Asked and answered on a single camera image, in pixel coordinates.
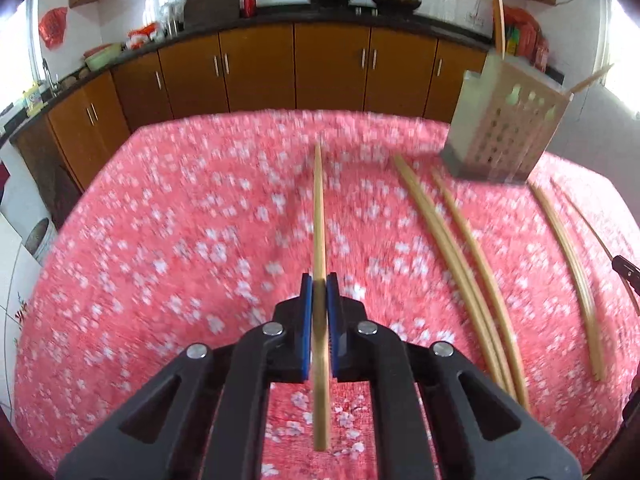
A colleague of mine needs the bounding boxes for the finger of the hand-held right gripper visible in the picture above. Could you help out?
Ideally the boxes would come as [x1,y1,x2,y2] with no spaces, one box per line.
[612,255,640,292]

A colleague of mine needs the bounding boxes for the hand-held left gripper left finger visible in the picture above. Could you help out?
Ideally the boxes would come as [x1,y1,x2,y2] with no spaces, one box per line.
[55,272,316,480]

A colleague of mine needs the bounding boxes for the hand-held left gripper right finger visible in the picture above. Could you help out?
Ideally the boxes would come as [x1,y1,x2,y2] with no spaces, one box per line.
[326,273,584,480]

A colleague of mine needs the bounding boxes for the wooden chopstick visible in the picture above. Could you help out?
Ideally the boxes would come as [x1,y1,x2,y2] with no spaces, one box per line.
[566,63,616,95]
[486,0,506,57]
[551,179,640,313]
[312,141,331,452]
[400,157,518,400]
[431,169,531,410]
[393,155,507,389]
[529,181,606,382]

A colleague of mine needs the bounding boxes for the beige perforated utensil holder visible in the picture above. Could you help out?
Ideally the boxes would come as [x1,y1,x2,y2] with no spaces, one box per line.
[440,52,575,186]

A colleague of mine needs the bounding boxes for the red floral tablecloth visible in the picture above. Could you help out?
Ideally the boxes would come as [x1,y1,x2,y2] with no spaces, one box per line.
[12,109,640,480]

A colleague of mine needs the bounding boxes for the bright window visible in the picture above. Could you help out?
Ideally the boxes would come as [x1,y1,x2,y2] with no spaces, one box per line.
[600,0,640,122]
[0,0,42,111]

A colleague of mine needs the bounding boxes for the brown lower kitchen cabinets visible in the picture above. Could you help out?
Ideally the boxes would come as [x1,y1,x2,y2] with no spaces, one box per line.
[10,22,566,196]

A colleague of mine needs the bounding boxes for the white bucket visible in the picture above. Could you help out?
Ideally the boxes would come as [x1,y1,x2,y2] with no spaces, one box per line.
[23,217,60,267]

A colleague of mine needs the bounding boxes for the black kitchen countertop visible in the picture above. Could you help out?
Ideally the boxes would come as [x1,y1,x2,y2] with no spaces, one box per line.
[0,2,566,128]

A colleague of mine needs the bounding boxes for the red and white bag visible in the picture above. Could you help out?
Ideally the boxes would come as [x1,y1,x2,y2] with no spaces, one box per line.
[126,23,166,51]

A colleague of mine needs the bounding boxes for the dark cutting board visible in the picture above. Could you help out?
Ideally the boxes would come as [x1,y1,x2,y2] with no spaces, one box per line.
[184,0,242,29]

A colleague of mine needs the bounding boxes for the glass jar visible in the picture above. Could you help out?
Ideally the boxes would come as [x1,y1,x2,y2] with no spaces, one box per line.
[160,2,186,37]

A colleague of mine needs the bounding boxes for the green basin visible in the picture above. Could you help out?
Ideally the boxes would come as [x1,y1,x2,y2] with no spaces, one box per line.
[83,42,124,71]

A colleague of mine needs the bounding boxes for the yellow detergent bottle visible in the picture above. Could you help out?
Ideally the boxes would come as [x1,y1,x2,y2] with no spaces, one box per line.
[22,82,44,114]

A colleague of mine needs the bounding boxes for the metal faucet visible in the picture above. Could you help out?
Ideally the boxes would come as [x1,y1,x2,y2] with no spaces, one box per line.
[42,58,59,97]

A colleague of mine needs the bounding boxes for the red hanging plastic bag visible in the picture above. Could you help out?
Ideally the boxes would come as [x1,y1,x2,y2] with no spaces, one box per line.
[38,7,69,51]

